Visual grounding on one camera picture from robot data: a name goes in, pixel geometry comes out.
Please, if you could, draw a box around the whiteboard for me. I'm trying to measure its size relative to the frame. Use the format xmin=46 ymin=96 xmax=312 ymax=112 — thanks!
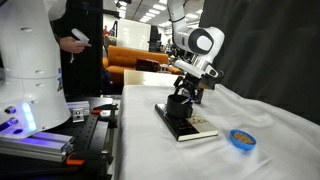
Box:
xmin=116 ymin=18 xmax=152 ymax=52

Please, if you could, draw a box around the white handheld controller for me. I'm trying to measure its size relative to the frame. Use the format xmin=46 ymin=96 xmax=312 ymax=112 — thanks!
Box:
xmin=69 ymin=28 xmax=90 ymax=64

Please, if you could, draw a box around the aluminium extrusion rail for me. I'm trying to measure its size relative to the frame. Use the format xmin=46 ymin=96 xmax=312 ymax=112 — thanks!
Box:
xmin=66 ymin=100 xmax=91 ymax=111
xmin=0 ymin=131 xmax=75 ymax=163

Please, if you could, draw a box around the operator hand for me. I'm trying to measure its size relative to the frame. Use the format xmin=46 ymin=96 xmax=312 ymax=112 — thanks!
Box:
xmin=59 ymin=35 xmax=92 ymax=54

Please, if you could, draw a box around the black orange bar clamp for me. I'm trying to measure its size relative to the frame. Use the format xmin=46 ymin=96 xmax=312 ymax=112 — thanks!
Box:
xmin=64 ymin=151 xmax=114 ymax=180
xmin=90 ymin=103 xmax=119 ymax=129

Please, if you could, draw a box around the black cup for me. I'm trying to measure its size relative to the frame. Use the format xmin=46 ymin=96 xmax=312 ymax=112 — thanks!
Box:
xmin=166 ymin=94 xmax=194 ymax=120

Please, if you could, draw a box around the person in black clothes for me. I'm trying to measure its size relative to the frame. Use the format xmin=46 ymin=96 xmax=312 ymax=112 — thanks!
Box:
xmin=51 ymin=0 xmax=104 ymax=98

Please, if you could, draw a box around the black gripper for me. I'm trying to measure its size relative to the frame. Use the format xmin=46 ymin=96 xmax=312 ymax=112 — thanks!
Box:
xmin=172 ymin=72 xmax=209 ymax=105

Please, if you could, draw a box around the orange sofa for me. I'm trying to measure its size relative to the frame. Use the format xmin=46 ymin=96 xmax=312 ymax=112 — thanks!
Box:
xmin=102 ymin=44 xmax=184 ymax=86

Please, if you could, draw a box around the small aluminium bracket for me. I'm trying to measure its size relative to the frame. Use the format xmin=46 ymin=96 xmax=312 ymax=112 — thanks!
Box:
xmin=72 ymin=108 xmax=85 ymax=123

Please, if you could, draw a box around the dark cushion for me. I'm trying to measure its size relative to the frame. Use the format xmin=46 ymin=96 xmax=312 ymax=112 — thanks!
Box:
xmin=135 ymin=57 xmax=160 ymax=73

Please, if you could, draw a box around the black and white book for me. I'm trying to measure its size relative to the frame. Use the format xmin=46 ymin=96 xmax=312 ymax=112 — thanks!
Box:
xmin=154 ymin=102 xmax=220 ymax=142

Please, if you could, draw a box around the blue bowl with cereal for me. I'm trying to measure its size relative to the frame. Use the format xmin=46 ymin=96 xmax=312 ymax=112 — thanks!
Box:
xmin=229 ymin=129 xmax=257 ymax=151

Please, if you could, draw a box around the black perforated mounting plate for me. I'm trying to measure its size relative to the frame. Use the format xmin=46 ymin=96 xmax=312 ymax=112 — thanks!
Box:
xmin=0 ymin=96 xmax=119 ymax=180

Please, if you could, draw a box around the white tablecloth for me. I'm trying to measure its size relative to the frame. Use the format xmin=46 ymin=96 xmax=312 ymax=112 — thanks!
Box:
xmin=114 ymin=83 xmax=320 ymax=180

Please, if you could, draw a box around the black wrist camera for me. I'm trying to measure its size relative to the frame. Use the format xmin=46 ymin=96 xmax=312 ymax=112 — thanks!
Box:
xmin=208 ymin=68 xmax=224 ymax=80

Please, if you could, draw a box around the black curtain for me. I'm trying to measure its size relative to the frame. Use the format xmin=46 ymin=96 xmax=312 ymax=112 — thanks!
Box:
xmin=199 ymin=0 xmax=320 ymax=126

